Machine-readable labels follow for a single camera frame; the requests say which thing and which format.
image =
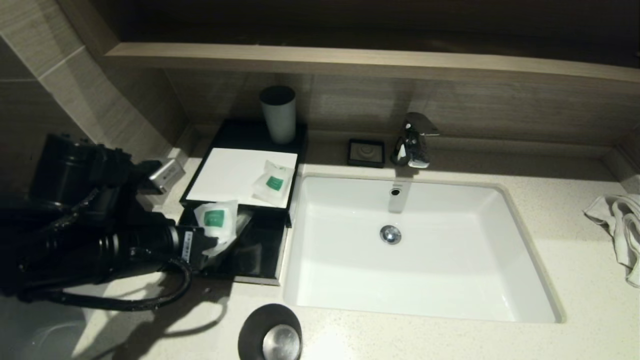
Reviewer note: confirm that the chrome faucet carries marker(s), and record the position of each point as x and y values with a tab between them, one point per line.
415	145

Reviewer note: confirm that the white towel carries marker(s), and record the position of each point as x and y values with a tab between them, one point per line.
625	225

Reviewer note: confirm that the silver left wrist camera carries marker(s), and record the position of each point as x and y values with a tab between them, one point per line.
166	175

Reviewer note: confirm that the chrome drain plug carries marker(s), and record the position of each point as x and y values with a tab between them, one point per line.
390	235

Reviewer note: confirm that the grey cup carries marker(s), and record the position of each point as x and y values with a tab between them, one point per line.
277	120

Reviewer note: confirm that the white ribbed mat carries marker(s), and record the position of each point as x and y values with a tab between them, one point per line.
225	175

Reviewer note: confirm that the grey toilet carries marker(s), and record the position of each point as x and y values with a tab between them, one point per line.
40	340

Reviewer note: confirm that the black plastic tray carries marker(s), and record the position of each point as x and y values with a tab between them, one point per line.
260	250

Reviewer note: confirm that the black soap dish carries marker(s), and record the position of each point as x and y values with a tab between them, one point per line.
366	152

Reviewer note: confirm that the black amenity tray with drawer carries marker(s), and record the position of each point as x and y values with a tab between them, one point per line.
240	132

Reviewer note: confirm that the small square packet green label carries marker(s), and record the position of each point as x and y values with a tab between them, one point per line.
215	220
274	184

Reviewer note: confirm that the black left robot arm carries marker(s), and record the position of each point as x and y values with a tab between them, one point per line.
75	225

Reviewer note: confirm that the wooden wall shelf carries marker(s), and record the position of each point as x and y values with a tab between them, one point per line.
350	62

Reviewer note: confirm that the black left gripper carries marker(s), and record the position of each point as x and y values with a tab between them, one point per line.
187	247

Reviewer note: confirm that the white sink basin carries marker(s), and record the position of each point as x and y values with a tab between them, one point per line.
450	260

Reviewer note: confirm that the round black dish metal centre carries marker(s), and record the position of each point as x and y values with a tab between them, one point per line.
250	330

